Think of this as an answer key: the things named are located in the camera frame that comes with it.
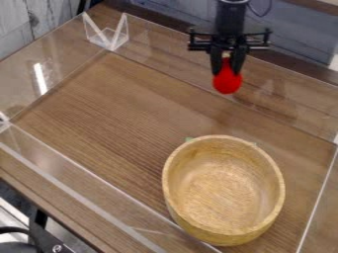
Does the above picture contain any red plush strawberry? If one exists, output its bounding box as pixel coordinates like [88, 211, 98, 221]
[212, 57, 243, 95]

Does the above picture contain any oval wooden bowl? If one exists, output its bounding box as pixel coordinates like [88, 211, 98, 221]
[161, 134, 285, 246]

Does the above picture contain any black cable under table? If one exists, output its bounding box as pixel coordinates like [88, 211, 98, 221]
[0, 225, 32, 253]

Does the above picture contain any clear acrylic corner bracket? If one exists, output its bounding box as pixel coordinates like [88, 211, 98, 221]
[81, 13, 129, 51]

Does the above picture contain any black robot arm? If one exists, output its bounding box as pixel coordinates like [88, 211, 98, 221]
[187, 0, 272, 76]

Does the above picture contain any black metal table bracket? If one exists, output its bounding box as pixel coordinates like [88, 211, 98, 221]
[29, 210, 74, 253]

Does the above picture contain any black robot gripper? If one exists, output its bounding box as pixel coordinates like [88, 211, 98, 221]
[187, 28, 272, 75]

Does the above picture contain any clear acrylic enclosure wall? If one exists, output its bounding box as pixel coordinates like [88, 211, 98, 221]
[0, 114, 220, 253]

